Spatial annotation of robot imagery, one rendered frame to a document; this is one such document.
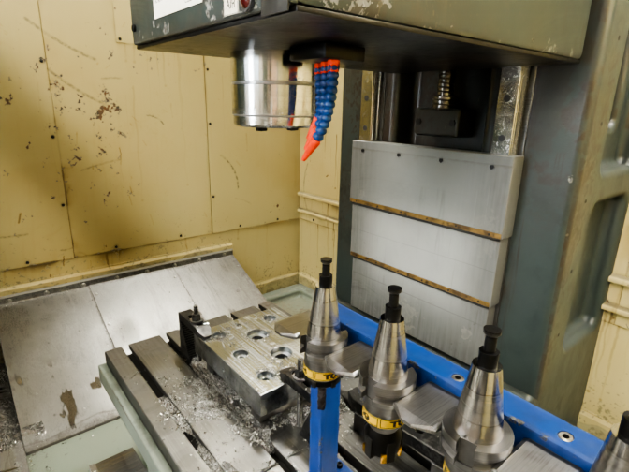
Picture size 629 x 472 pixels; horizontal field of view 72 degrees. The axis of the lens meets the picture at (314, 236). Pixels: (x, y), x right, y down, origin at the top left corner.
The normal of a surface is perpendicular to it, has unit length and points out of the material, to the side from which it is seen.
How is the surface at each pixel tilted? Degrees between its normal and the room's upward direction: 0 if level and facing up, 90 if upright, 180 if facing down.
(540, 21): 90
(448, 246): 90
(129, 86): 90
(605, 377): 90
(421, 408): 0
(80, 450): 0
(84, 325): 24
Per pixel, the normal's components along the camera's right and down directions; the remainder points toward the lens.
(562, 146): -0.77, 0.17
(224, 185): 0.63, 0.24
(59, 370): 0.28, -0.77
